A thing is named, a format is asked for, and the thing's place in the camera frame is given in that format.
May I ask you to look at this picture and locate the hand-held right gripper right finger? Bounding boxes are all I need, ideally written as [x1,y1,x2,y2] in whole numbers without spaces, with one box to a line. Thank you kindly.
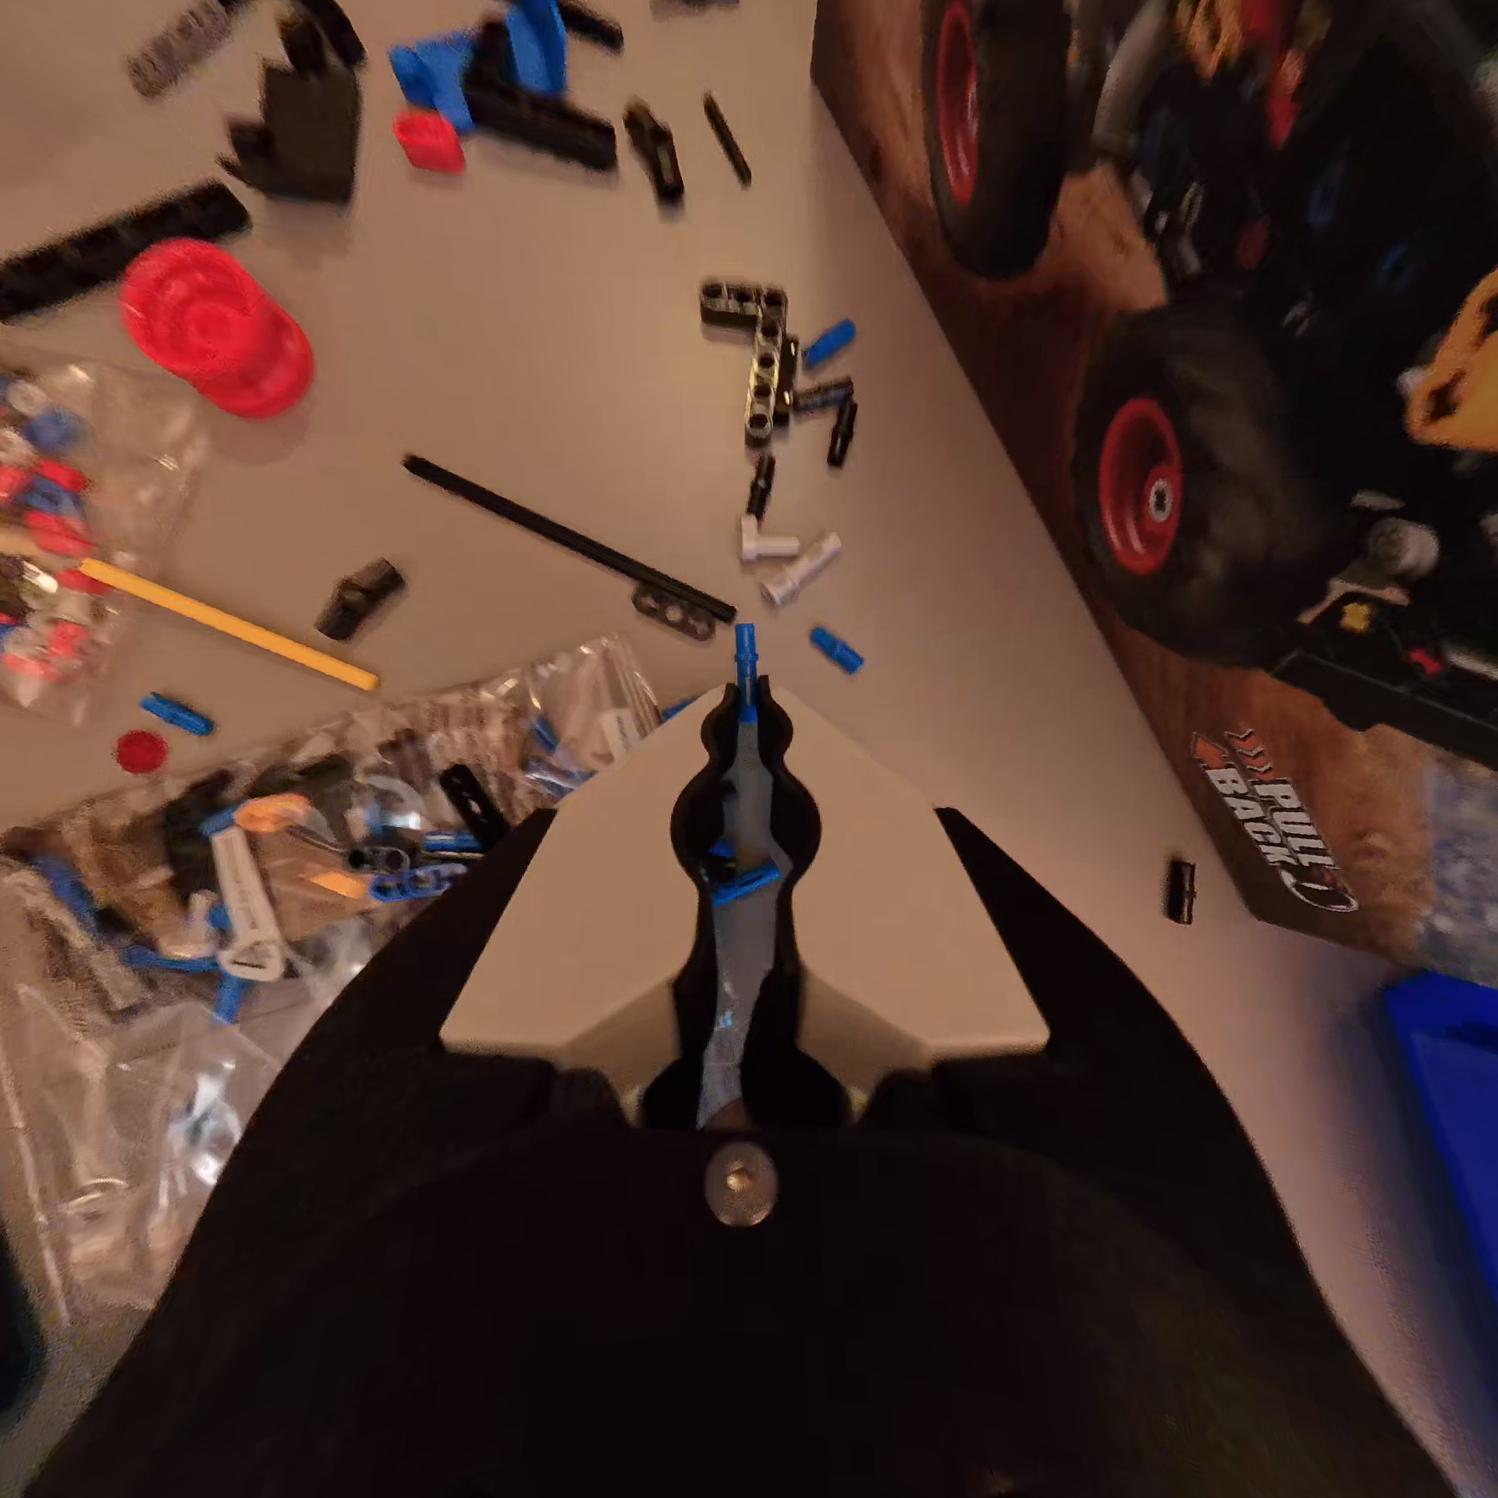
[750,681,1053,1131]

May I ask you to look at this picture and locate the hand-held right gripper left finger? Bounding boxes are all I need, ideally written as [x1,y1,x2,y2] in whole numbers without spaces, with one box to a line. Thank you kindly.
[433,687,739,1131]

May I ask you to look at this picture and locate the clear plastic bag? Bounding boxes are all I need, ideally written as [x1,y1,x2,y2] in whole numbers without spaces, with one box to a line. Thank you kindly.
[0,635,700,1321]

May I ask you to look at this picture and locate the straight black beam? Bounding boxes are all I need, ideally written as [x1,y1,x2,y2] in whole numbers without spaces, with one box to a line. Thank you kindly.
[0,181,253,328]

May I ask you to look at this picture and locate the grey desk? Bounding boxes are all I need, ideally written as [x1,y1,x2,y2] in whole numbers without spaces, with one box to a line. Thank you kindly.
[0,0,1498,1498]

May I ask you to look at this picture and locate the short black three-hole beam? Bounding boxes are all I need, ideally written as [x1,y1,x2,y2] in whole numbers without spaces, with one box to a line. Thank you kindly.
[630,585,718,644]

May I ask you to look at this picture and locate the light grey pin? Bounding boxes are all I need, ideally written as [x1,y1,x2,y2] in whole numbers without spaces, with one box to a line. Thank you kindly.
[759,532,846,610]

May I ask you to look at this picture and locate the long black axle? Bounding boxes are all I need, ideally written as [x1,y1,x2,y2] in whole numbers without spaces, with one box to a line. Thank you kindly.
[400,457,739,625]

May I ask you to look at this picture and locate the small black connector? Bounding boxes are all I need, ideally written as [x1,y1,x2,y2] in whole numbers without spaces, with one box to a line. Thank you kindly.
[312,558,409,644]

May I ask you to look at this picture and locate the yellow axle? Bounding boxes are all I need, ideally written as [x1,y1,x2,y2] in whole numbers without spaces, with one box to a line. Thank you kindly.
[77,558,384,695]

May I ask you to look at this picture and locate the blue plastic bin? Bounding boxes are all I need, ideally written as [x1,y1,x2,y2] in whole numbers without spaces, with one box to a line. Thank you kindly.
[1378,973,1498,1291]

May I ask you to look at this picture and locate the clear bag of small parts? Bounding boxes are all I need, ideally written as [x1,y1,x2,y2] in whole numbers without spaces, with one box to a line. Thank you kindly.
[0,358,208,721]

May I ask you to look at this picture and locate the printed toy set box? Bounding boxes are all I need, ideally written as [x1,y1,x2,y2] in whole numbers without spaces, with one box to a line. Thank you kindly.
[810,0,1498,973]

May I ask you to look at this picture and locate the red wheel hub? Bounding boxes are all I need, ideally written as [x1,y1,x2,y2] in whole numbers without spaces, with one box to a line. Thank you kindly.
[117,236,316,424]

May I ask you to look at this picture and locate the black axle connector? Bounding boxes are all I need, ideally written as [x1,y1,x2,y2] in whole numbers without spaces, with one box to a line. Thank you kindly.
[627,96,688,209]

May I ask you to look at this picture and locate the small red bush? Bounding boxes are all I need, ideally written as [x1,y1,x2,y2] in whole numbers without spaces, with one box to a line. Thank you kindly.
[390,111,472,175]

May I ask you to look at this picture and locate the short thin black axle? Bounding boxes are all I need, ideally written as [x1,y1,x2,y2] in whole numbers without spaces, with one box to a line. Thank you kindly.
[700,89,752,189]

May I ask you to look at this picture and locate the black crank connector piece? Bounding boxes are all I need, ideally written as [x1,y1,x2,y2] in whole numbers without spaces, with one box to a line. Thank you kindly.
[459,25,618,175]

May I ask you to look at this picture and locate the black rectangular panel piece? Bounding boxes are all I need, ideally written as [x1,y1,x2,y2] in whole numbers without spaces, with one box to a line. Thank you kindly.
[217,16,365,209]

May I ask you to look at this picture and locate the small thin grey beam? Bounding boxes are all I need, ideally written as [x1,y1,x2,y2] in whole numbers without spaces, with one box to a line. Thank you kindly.
[122,0,238,96]

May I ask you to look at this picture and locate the blue flat bracket piece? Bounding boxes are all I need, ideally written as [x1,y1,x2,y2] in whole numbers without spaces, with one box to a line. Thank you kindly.
[388,0,568,137]

